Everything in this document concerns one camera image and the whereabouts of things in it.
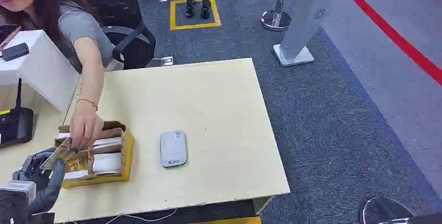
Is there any red barrier belt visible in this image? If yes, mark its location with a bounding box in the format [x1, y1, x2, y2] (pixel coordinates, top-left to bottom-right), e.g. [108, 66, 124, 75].
[331, 0, 442, 87]

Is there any person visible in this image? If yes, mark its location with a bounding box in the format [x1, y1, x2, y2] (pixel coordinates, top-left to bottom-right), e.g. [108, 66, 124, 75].
[0, 0, 116, 151]

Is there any wooden card box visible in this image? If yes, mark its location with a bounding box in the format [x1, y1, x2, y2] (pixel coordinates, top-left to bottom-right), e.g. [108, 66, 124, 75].
[54, 120, 135, 190]

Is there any chrome stanchion base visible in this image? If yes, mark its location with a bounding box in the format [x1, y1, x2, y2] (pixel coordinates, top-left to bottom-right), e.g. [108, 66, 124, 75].
[359, 196, 415, 224]

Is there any black office chair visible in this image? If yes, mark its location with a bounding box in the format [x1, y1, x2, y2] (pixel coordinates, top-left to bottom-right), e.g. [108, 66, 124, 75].
[75, 0, 157, 70]

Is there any grey card reader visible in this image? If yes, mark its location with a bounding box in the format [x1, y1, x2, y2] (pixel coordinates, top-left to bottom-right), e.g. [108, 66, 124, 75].
[159, 130, 188, 169]

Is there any chrome stanchion post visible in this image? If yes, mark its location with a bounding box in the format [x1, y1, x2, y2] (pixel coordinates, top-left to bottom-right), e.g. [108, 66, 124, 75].
[260, 0, 293, 32]

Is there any thin orange bracelet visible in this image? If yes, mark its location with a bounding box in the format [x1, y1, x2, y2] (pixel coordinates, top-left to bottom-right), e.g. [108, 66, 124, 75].
[76, 98, 99, 112]

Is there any white card stack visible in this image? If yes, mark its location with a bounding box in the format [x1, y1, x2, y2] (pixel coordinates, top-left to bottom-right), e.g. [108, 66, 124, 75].
[92, 152, 122, 176]
[92, 136, 122, 150]

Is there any dark tablet with pale rim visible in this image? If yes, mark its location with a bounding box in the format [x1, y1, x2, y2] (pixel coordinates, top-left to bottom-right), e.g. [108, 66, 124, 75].
[0, 24, 22, 51]

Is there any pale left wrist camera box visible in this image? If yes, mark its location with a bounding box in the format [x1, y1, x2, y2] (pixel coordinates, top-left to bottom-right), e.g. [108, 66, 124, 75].
[0, 180, 38, 206]

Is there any yellow printed card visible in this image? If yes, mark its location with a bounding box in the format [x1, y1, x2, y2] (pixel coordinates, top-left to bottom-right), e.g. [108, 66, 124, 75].
[39, 137, 73, 172]

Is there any yellow floor tape square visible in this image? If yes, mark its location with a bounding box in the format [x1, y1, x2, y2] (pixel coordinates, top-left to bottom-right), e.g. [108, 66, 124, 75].
[169, 0, 222, 31]

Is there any white cable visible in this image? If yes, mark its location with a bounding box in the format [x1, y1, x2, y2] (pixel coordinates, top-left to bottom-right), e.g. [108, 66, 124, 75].
[62, 208, 178, 224]

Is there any black router with antenna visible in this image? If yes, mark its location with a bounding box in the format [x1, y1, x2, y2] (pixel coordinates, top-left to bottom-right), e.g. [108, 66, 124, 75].
[0, 78, 35, 148]

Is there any person's hand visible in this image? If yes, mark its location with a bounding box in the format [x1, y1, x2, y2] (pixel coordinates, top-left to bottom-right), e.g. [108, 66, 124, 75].
[69, 109, 105, 152]

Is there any yellow card stack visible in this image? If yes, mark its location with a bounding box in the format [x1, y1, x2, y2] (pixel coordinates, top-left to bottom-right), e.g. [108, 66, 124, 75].
[65, 158, 90, 174]

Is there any black phone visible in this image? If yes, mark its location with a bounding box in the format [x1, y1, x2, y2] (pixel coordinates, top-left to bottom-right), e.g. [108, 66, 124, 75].
[1, 42, 30, 63]

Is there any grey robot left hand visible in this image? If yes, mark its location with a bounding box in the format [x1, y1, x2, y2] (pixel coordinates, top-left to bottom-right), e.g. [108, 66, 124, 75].
[12, 147, 67, 215]

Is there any white desk partition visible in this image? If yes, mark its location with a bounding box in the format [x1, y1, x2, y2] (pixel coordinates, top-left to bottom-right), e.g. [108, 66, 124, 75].
[0, 29, 81, 113]

